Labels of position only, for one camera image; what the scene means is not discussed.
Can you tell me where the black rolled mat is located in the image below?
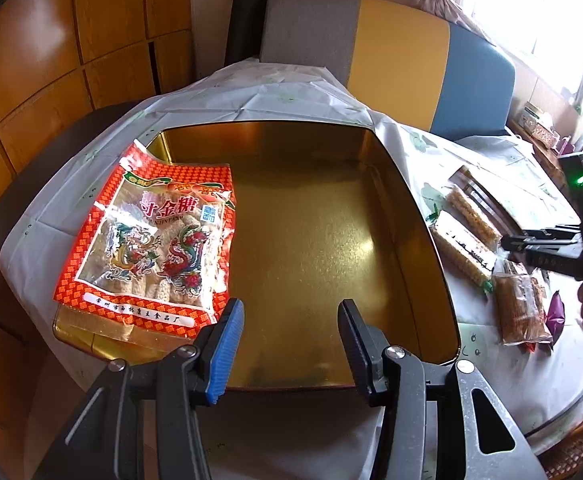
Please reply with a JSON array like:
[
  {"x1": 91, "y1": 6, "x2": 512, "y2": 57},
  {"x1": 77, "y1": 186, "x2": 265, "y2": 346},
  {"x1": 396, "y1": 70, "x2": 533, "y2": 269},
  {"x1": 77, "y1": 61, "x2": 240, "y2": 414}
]
[{"x1": 224, "y1": 0, "x2": 268, "y2": 66}]

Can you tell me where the grey yellow blue sofa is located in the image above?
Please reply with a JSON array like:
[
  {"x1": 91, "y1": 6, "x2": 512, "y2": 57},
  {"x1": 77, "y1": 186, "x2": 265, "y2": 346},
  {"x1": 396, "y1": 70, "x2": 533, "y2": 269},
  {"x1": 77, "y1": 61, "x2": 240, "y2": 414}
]
[{"x1": 260, "y1": 0, "x2": 515, "y2": 141}]

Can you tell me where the white cloud-print tablecloth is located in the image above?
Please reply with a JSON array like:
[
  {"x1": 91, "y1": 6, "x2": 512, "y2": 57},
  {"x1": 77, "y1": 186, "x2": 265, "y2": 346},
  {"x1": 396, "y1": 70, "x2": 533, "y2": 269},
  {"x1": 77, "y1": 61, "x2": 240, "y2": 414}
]
[{"x1": 0, "y1": 61, "x2": 583, "y2": 479}]

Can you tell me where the dark strip packet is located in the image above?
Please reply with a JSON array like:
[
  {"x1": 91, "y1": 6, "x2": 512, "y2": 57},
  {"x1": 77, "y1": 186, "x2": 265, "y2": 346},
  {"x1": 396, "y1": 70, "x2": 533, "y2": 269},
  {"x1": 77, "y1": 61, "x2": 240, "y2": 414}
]
[{"x1": 450, "y1": 166, "x2": 523, "y2": 235}]

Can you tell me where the red dragon candy bag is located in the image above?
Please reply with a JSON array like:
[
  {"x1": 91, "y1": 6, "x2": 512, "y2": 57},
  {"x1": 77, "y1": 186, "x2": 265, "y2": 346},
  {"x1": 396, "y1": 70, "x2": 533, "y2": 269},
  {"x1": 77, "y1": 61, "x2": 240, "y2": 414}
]
[{"x1": 54, "y1": 142, "x2": 235, "y2": 339}]

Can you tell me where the brown crisp snack packet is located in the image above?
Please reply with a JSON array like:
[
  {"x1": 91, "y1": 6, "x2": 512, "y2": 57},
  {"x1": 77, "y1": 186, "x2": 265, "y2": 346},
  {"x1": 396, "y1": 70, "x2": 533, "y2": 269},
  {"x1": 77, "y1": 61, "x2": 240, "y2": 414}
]
[{"x1": 492, "y1": 258, "x2": 553, "y2": 346}]

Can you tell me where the long puffed rice stick packet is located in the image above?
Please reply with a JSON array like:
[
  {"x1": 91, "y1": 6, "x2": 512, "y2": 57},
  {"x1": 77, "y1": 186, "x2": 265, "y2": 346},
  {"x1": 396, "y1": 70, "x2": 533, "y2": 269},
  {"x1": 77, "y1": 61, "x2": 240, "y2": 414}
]
[{"x1": 447, "y1": 184, "x2": 502, "y2": 252}]

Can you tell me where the long sesame stick packet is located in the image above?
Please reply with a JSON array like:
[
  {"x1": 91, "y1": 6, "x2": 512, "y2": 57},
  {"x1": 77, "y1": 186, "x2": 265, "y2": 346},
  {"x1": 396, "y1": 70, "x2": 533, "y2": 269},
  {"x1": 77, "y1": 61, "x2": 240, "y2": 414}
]
[{"x1": 429, "y1": 211, "x2": 497, "y2": 292}]

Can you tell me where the purple snack packet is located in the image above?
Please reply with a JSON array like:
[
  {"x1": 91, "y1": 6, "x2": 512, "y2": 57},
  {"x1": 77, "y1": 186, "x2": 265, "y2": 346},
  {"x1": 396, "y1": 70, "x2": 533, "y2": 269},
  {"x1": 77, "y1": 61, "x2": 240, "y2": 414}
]
[{"x1": 545, "y1": 290, "x2": 566, "y2": 346}]

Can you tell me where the gold tin box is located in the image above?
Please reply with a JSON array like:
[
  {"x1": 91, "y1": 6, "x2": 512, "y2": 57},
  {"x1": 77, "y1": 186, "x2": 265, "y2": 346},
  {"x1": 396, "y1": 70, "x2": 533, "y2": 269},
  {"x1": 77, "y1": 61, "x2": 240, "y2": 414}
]
[{"x1": 56, "y1": 122, "x2": 459, "y2": 390}]

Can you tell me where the wooden side shelf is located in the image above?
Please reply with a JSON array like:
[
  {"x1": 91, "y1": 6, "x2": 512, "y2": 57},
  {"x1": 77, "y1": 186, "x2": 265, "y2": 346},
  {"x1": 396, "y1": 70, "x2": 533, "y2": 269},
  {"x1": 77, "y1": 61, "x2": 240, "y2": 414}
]
[{"x1": 506, "y1": 117, "x2": 568, "y2": 197}]

